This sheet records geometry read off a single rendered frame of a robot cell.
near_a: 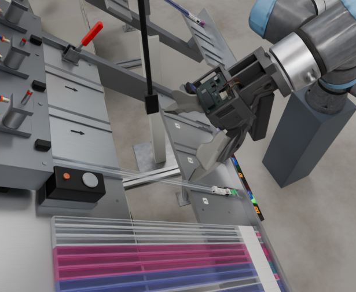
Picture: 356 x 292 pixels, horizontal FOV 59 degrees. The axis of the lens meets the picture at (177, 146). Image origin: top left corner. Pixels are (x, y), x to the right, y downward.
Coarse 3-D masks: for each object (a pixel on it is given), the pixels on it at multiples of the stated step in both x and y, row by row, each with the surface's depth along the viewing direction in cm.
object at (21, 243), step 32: (64, 64) 64; (64, 96) 58; (96, 96) 65; (64, 128) 54; (96, 128) 59; (96, 160) 54; (0, 192) 40; (32, 192) 42; (0, 224) 37; (32, 224) 40; (0, 256) 35; (32, 256) 38; (0, 288) 33; (32, 288) 36
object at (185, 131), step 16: (160, 96) 85; (160, 112) 81; (192, 112) 92; (176, 128) 80; (192, 128) 86; (208, 128) 93; (176, 144) 75; (192, 144) 81; (192, 160) 76; (208, 176) 77; (224, 176) 82; (192, 192) 68; (208, 192) 72; (208, 208) 69; (224, 208) 73; (240, 208) 78; (224, 224) 69; (240, 224) 74
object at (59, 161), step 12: (60, 156) 48; (72, 168) 49; (84, 168) 50; (96, 168) 51; (108, 168) 53; (120, 168) 55; (144, 180) 59; (156, 180) 60; (168, 180) 63; (180, 180) 66
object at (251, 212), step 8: (208, 120) 94; (232, 160) 86; (232, 168) 84; (232, 176) 84; (240, 184) 82; (240, 192) 81; (248, 200) 79; (248, 208) 78; (248, 216) 78; (256, 216) 77; (256, 224) 76; (264, 232) 74; (264, 240) 74; (272, 248) 73; (272, 256) 72; (280, 264) 71; (280, 272) 69; (288, 288) 67
